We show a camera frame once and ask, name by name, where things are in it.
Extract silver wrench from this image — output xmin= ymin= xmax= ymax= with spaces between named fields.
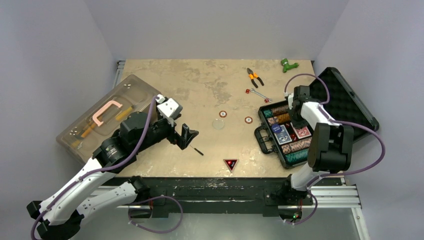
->
xmin=250 ymin=88 xmax=273 ymax=103

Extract small black screwdriver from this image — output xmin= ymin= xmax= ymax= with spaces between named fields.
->
xmin=190 ymin=145 xmax=204 ymax=156

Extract clear round disc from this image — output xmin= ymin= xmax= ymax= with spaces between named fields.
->
xmin=212 ymin=119 xmax=225 ymax=130

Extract blue playing card deck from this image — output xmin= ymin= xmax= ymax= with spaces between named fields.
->
xmin=274 ymin=130 xmax=293 ymax=145

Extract black foam-lined poker case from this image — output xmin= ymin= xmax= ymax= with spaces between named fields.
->
xmin=254 ymin=67 xmax=380 ymax=169

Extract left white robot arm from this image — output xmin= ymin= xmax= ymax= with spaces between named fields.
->
xmin=26 ymin=112 xmax=199 ymax=240

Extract blue small blind button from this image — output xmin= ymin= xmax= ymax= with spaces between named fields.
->
xmin=271 ymin=124 xmax=283 ymax=134

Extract green plastic toy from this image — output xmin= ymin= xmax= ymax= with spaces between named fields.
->
xmin=280 ymin=58 xmax=299 ymax=73

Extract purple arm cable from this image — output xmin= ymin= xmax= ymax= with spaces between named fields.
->
xmin=283 ymin=73 xmax=386 ymax=226
xmin=30 ymin=95 xmax=185 ymax=240

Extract red playing card deck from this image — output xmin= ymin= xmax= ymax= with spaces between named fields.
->
xmin=292 ymin=126 xmax=312 ymax=140

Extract teal poker chip row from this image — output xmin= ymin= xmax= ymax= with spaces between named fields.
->
xmin=285 ymin=148 xmax=309 ymax=165

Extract red triangular dealer button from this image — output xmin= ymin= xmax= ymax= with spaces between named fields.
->
xmin=223 ymin=159 xmax=239 ymax=172

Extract translucent brown tool box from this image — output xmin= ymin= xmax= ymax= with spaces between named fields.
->
xmin=56 ymin=74 xmax=161 ymax=166

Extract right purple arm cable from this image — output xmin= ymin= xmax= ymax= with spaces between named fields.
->
xmin=283 ymin=73 xmax=386 ymax=226

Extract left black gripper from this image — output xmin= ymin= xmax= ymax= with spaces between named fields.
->
xmin=133 ymin=113 xmax=198 ymax=153

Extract red poker chip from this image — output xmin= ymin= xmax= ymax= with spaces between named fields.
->
xmin=219 ymin=110 xmax=228 ymax=118
xmin=244 ymin=116 xmax=253 ymax=124

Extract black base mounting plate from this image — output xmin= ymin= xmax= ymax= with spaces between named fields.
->
xmin=127 ymin=177 xmax=318 ymax=220

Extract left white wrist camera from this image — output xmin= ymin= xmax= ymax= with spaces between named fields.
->
xmin=155 ymin=94 xmax=183 ymax=121

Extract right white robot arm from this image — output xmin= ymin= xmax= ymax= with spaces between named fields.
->
xmin=280 ymin=85 xmax=354 ymax=204

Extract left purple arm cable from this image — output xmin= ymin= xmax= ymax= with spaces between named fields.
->
xmin=30 ymin=95 xmax=185 ymax=240

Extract orange black pliers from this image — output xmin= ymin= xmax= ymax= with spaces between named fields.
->
xmin=246 ymin=68 xmax=265 ymax=88

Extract aluminium frame rail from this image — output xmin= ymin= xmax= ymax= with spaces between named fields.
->
xmin=81 ymin=183 xmax=370 ymax=240

